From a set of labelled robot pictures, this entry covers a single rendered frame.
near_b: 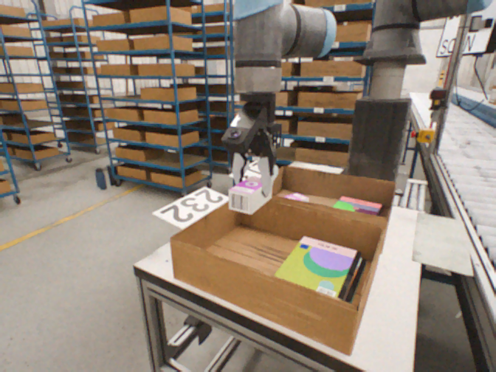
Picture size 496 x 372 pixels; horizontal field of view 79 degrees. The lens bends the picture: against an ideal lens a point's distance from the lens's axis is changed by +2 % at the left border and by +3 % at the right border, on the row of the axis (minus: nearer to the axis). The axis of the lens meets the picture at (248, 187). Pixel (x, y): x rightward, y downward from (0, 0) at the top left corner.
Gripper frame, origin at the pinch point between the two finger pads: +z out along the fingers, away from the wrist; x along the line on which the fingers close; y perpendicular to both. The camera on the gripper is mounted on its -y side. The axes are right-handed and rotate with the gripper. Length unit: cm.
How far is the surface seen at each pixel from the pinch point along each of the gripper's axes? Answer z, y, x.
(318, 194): 16.8, 45.4, -2.7
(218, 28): -68, 245, 175
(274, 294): 11.8, -14.6, -12.6
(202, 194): 6.8, 5.8, 18.2
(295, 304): 12.1, -14.6, -16.4
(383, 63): -27, 69, -15
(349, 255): 13.4, 6.2, -21.0
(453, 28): -47, 173, -37
